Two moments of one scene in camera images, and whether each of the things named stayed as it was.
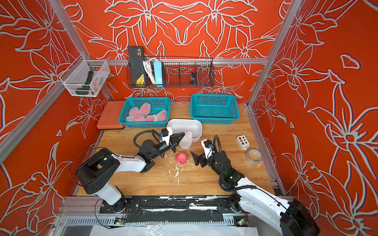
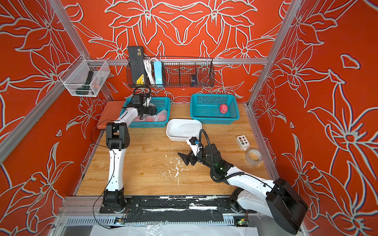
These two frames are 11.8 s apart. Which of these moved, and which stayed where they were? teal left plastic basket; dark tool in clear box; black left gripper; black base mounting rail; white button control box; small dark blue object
Moved: black left gripper
Stayed: dark tool in clear box; teal left plastic basket; white button control box; black base mounting rail; small dark blue object
